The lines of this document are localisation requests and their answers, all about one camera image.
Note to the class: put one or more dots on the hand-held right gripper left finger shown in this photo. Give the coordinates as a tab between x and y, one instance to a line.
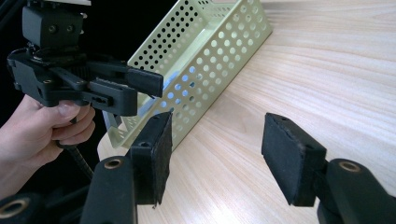
151	168

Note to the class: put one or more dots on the pale green perforated metal basket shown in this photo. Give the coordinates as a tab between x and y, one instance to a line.
199	43

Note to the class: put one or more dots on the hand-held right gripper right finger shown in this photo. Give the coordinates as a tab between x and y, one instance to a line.
292	161

